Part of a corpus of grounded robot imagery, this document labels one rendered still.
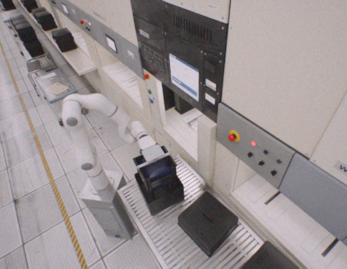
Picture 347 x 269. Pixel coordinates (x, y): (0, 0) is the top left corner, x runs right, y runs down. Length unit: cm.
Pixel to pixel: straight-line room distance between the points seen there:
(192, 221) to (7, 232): 214
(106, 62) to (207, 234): 253
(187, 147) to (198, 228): 68
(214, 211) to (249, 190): 29
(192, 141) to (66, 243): 164
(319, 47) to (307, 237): 115
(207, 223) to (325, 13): 124
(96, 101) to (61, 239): 177
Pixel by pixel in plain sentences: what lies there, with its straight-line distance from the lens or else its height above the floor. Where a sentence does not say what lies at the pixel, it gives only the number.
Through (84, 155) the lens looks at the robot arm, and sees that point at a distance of 160.
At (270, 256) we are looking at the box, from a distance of 141.
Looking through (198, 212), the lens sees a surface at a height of 86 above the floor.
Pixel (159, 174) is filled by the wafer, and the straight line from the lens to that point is 149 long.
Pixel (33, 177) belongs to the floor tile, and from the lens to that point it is 345.
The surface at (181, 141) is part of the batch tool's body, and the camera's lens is 197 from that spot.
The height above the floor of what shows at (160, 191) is 77.
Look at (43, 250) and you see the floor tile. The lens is 284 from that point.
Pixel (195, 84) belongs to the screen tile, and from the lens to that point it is 135.
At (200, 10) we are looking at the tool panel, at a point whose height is 197.
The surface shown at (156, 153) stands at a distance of 141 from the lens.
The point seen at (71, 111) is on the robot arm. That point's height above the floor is 156.
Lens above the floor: 231
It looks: 45 degrees down
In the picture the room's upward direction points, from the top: 6 degrees counter-clockwise
